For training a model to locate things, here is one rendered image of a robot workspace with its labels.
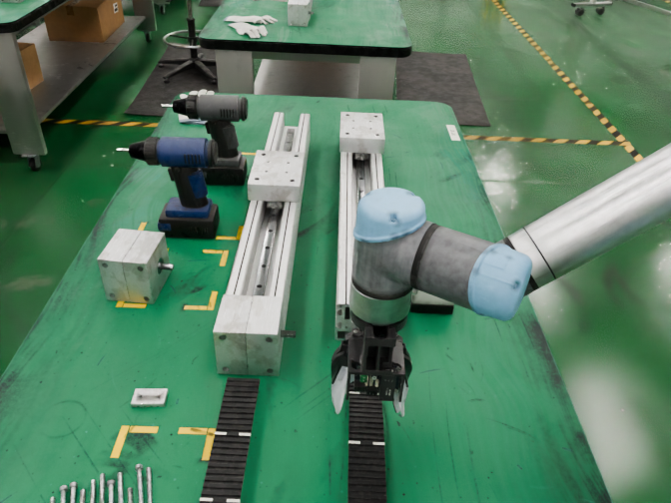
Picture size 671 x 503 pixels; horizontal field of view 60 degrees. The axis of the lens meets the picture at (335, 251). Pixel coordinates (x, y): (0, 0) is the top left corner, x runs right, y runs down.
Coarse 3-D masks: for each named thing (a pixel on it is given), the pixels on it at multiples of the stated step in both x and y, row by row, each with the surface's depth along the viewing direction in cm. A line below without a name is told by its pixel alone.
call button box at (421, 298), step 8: (416, 296) 107; (424, 296) 107; (432, 296) 107; (416, 304) 108; (424, 304) 108; (432, 304) 108; (440, 304) 108; (448, 304) 108; (416, 312) 109; (424, 312) 109; (432, 312) 109; (440, 312) 109; (448, 312) 109
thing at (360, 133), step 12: (348, 120) 150; (360, 120) 150; (372, 120) 150; (348, 132) 144; (360, 132) 144; (372, 132) 144; (348, 144) 142; (360, 144) 142; (372, 144) 142; (360, 156) 146
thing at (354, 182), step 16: (352, 160) 149; (368, 160) 149; (352, 176) 142; (368, 176) 143; (352, 192) 136; (368, 192) 136; (352, 208) 130; (352, 224) 125; (352, 240) 120; (336, 272) 116; (336, 288) 104; (336, 304) 98; (336, 320) 100; (336, 336) 102
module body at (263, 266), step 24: (288, 144) 152; (264, 216) 126; (288, 216) 119; (240, 240) 112; (264, 240) 117; (288, 240) 112; (240, 264) 105; (264, 264) 110; (288, 264) 106; (240, 288) 100; (264, 288) 104; (288, 288) 108
